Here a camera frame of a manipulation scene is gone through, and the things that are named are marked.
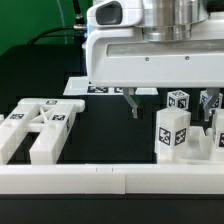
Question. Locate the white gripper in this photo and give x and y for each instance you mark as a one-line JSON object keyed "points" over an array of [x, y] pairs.
{"points": [[122, 58]]}

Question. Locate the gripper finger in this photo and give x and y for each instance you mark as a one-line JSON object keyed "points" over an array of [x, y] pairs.
{"points": [[211, 95]]}

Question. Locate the white chair seat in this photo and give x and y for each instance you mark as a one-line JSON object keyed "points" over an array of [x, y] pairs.
{"points": [[199, 150]]}

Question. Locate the white chair back frame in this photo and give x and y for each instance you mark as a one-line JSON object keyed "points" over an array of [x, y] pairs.
{"points": [[52, 119]]}

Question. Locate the marker cube right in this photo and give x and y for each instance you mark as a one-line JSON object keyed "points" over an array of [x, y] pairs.
{"points": [[217, 104]]}

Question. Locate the marker cube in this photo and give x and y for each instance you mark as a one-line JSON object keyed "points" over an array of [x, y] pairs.
{"points": [[178, 98], [217, 104]]}

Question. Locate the marker cube left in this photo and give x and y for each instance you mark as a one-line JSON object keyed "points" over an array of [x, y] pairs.
{"points": [[178, 98]]}

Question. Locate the white part at left edge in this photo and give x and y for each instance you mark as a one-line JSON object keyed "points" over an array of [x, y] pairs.
{"points": [[1, 119]]}

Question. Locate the white front fence bar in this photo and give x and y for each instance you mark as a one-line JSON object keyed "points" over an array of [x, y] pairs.
{"points": [[112, 179]]}

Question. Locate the white marker base plate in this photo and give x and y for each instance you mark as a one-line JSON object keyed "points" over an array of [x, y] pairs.
{"points": [[77, 86]]}

